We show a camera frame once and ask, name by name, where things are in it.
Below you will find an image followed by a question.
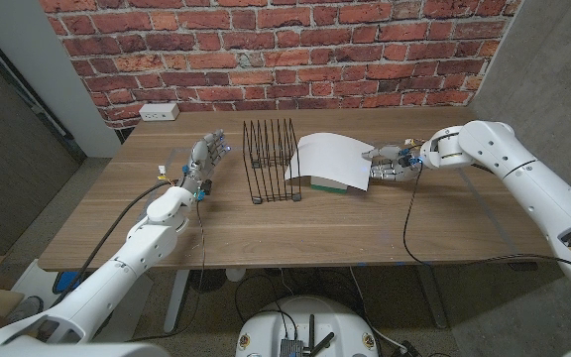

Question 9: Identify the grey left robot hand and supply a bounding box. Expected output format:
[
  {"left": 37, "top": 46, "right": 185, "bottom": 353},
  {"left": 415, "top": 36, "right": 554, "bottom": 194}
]
[{"left": 180, "top": 129, "right": 232, "bottom": 198}]

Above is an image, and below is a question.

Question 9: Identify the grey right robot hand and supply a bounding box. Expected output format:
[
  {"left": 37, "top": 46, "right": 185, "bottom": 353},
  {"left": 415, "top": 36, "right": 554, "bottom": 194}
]
[{"left": 362, "top": 140, "right": 425, "bottom": 183}]

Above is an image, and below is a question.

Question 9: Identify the white paper sheet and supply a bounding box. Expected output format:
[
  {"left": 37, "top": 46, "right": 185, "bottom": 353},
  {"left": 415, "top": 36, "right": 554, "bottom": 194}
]
[{"left": 284, "top": 131, "right": 375, "bottom": 192}]

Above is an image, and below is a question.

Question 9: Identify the white and green box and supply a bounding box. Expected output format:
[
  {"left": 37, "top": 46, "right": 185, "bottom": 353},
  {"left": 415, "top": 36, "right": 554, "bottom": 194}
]
[{"left": 309, "top": 176, "right": 350, "bottom": 195}]

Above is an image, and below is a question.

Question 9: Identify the white power outlet strip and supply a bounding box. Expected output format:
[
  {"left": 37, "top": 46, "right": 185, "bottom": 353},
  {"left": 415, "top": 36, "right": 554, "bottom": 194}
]
[{"left": 138, "top": 102, "right": 180, "bottom": 122}]

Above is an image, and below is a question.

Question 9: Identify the black round floor object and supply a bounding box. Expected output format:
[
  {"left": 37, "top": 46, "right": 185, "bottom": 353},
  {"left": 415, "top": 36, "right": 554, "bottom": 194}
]
[{"left": 188, "top": 269, "right": 227, "bottom": 294}]

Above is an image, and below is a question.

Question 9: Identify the brick print backdrop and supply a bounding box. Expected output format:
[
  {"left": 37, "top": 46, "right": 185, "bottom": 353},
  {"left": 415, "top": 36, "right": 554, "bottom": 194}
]
[{"left": 40, "top": 0, "right": 524, "bottom": 130}]

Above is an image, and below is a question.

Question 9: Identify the dark grey table leg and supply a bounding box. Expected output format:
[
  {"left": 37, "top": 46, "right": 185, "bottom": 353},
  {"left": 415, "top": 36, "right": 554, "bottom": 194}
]
[{"left": 413, "top": 265, "right": 450, "bottom": 331}]

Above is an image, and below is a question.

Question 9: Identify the white table leg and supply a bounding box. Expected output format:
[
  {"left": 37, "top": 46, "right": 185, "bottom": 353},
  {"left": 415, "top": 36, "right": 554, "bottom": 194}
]
[{"left": 163, "top": 269, "right": 191, "bottom": 334}]

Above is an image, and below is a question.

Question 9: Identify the blue floor object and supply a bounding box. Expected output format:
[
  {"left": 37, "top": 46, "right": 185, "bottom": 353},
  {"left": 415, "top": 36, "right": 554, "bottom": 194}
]
[{"left": 53, "top": 271, "right": 82, "bottom": 295}]

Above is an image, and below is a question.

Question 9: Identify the white robot torso base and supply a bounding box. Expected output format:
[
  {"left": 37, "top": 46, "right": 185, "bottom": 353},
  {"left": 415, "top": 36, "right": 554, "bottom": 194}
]
[{"left": 234, "top": 296, "right": 380, "bottom": 357}]

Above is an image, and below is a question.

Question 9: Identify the black power adapter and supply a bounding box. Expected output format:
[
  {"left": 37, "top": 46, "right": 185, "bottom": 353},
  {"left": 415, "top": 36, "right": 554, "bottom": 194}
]
[{"left": 397, "top": 339, "right": 421, "bottom": 357}]

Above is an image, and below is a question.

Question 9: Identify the black wire file holder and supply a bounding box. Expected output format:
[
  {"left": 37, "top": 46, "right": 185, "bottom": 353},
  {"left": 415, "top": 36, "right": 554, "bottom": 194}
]
[{"left": 242, "top": 117, "right": 303, "bottom": 205}]

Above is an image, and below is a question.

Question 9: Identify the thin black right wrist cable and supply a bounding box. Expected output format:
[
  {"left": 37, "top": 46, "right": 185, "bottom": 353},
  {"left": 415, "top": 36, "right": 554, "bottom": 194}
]
[{"left": 402, "top": 161, "right": 571, "bottom": 287}]

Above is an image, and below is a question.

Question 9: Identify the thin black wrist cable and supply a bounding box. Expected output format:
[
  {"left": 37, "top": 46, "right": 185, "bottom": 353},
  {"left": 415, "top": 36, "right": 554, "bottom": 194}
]
[
  {"left": 402, "top": 161, "right": 571, "bottom": 287},
  {"left": 126, "top": 197, "right": 207, "bottom": 343}
]

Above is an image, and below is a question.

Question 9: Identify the thin black left wrist cable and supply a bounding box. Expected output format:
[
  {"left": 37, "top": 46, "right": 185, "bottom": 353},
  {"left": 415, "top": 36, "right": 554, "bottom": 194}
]
[{"left": 126, "top": 197, "right": 207, "bottom": 343}]

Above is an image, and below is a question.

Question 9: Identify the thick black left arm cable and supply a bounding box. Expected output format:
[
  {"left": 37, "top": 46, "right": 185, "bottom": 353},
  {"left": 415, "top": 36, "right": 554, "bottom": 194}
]
[{"left": 50, "top": 180, "right": 177, "bottom": 308}]

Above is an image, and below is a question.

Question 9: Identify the black floor cable loop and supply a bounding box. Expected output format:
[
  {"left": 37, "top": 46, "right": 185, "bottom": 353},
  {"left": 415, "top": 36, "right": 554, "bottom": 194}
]
[{"left": 234, "top": 274, "right": 299, "bottom": 341}]

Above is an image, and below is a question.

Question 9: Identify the white floor cable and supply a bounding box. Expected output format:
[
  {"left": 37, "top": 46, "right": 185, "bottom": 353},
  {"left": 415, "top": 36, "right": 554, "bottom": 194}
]
[{"left": 348, "top": 266, "right": 408, "bottom": 354}]

